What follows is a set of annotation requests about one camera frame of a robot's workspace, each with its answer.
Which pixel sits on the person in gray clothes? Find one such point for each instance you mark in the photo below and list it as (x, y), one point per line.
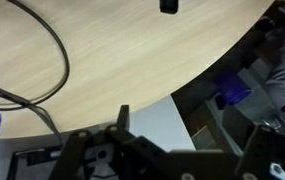
(282, 73)

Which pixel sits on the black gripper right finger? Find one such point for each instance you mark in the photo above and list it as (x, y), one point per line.
(262, 150)

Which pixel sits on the black metal frame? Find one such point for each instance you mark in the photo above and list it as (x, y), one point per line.
(35, 156)

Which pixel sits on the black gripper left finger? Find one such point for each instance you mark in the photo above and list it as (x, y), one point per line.
(78, 150)

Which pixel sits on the black and white marker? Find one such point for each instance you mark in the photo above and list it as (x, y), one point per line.
(168, 6)

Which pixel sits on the blue purple box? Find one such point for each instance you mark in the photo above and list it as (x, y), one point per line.
(232, 90)

